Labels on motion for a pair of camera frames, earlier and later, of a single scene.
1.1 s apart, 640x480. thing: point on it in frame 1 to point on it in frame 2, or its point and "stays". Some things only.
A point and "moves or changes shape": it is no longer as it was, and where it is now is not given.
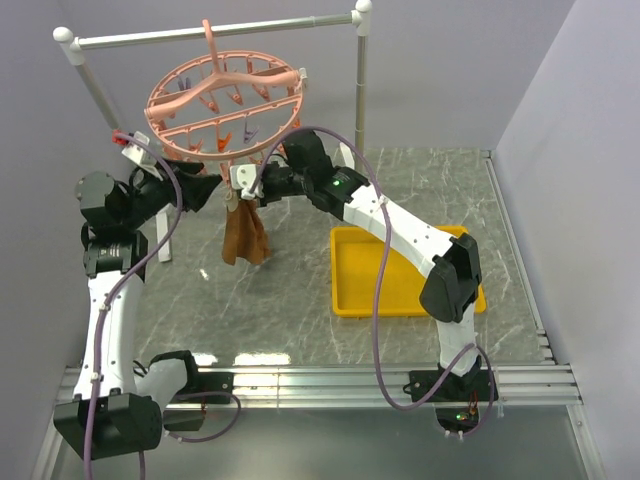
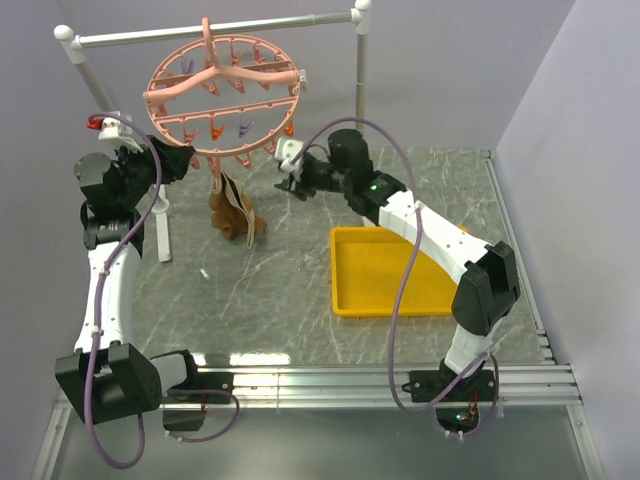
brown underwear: [245, 236] moves or changes shape
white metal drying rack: [359, 18] stays
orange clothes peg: [222, 142] to [215, 132]
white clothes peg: [303, 75] stays
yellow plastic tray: [355, 256] stays
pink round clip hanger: [225, 105] moves or changes shape
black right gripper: [266, 197] to [301, 194]
